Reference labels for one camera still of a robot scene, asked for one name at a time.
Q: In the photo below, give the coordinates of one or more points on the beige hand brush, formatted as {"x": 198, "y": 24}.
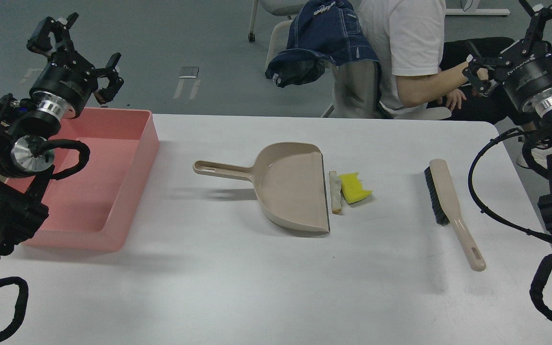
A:
{"x": 446, "y": 207}

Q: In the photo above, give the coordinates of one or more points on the grey floor plate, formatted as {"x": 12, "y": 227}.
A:
{"x": 189, "y": 72}

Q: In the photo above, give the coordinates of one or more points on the beige plastic dustpan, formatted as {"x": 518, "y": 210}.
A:
{"x": 288, "y": 180}

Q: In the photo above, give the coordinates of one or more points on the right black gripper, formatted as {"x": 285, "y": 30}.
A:
{"x": 537, "y": 79}

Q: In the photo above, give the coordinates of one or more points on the white desk base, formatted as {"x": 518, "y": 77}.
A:
{"x": 471, "y": 8}

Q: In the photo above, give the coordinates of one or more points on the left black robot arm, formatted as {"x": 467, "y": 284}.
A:
{"x": 30, "y": 155}

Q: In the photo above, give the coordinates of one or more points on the pink plastic bin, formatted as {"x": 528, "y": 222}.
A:
{"x": 94, "y": 208}

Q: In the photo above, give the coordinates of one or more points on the person in white shirt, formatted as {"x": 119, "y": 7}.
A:
{"x": 418, "y": 66}

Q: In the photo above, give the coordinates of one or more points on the person's hand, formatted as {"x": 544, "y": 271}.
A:
{"x": 452, "y": 100}

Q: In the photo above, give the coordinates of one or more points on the white office chair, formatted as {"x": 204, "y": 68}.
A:
{"x": 356, "y": 84}

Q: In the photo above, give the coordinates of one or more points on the yellow sponge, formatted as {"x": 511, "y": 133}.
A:
{"x": 352, "y": 188}

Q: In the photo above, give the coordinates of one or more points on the slice of bread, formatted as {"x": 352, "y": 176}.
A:
{"x": 335, "y": 188}

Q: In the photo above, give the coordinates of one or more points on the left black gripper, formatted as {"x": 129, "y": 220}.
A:
{"x": 68, "y": 74}

